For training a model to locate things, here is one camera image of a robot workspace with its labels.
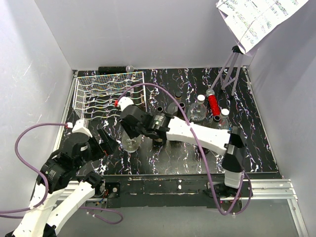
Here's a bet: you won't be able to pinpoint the white wire wine rack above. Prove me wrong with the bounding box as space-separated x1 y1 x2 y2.
72 72 145 120

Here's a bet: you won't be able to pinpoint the clear bottle black cap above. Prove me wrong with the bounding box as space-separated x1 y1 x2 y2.
167 92 182 116

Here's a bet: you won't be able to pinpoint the red glitter tube bottle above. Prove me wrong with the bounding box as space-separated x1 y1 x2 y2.
206 89 221 116

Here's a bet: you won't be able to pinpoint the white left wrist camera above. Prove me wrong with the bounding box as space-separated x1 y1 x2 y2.
65 118 92 137

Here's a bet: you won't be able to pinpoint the clear bottle white cap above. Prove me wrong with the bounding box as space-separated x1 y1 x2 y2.
187 94 207 123

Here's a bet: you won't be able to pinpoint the white printed paper sheets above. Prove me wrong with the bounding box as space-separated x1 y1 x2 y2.
216 0 307 55

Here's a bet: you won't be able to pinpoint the clear round glass bottle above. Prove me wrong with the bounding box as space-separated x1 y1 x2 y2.
121 131 142 153

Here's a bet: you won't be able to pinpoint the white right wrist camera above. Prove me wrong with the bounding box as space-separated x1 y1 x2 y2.
115 96 134 111

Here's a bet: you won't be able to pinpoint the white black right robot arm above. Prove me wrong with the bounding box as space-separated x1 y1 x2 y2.
119 104 246 196

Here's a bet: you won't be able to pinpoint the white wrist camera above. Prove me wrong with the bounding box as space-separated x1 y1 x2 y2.
115 96 134 111
65 118 92 137

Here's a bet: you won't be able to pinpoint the dark green wine bottle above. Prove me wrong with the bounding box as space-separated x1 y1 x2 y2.
152 106 166 147

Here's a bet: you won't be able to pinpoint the aluminium frame rail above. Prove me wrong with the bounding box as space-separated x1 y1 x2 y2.
59 74 306 237

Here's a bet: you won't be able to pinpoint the olive green wine bottle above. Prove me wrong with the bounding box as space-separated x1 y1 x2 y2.
203 116 221 129

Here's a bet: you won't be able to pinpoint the dark wine bottle open neck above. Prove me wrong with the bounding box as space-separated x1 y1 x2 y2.
177 102 186 118

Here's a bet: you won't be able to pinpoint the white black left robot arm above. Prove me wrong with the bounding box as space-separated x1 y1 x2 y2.
7 129 119 237

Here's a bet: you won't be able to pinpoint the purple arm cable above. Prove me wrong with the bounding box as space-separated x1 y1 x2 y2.
0 122 74 219
118 82 254 215

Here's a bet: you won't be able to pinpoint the purple tripod stand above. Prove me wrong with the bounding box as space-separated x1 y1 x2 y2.
211 45 244 96

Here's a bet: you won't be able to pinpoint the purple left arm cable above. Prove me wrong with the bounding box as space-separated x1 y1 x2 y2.
0 122 74 219

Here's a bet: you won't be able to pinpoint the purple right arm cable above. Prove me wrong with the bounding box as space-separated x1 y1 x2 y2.
118 82 254 215

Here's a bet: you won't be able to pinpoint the small bottle white cap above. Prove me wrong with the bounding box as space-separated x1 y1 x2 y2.
217 109 230 130

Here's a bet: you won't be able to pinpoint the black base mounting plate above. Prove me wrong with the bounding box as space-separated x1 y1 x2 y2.
97 174 247 210

